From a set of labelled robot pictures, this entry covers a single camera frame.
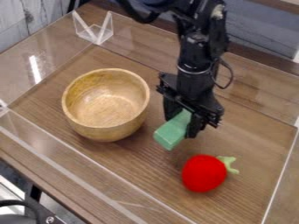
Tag green rectangular block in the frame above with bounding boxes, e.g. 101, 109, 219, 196
153, 109, 192, 151

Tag clear acrylic corner bracket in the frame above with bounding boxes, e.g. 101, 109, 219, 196
71, 11, 113, 46

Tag brown wooden bowl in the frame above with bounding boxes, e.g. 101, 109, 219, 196
60, 68, 151, 142

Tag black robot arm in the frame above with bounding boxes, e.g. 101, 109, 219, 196
116, 0, 230, 138

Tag black table leg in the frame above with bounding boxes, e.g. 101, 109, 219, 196
24, 184, 67, 224

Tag black cable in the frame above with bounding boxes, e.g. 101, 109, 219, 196
0, 199, 40, 224

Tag clear acrylic tray wall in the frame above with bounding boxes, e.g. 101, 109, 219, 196
0, 100, 196, 224

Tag red plush strawberry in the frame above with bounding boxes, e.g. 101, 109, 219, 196
181, 154, 239, 193

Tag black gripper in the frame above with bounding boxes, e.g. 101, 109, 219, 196
156, 66, 224, 138

